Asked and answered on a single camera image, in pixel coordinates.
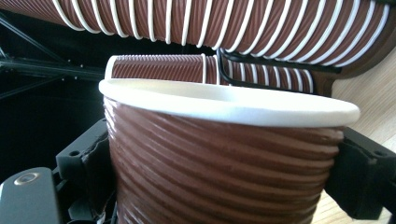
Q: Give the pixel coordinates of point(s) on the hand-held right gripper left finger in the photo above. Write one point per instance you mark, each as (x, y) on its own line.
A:
(84, 168)

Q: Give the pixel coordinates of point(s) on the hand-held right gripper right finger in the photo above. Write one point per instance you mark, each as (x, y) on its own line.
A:
(364, 180)

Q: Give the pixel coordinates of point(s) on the brown ribbed coffee cup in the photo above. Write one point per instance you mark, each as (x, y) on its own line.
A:
(218, 171)

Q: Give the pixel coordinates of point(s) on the dark metal frame stand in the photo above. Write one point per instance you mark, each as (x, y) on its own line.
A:
(46, 67)

